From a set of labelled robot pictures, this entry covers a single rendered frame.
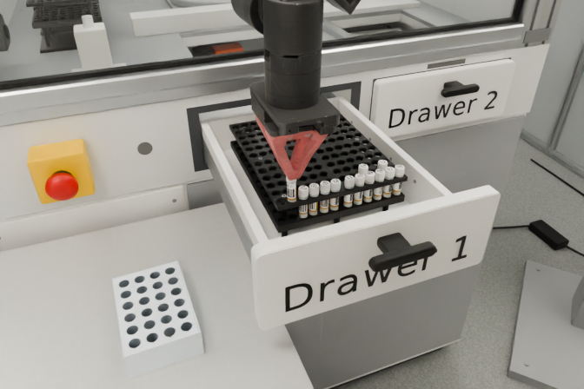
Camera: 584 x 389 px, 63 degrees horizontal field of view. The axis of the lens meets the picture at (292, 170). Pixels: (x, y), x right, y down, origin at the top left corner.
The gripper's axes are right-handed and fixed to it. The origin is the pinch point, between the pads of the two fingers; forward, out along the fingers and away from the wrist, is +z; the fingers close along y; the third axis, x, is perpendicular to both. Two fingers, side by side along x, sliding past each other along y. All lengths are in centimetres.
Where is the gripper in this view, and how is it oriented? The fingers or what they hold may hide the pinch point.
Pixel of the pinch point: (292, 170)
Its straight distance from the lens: 55.3
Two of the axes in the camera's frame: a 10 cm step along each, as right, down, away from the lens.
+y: -3.6, -5.2, 7.7
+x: -9.3, 2.0, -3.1
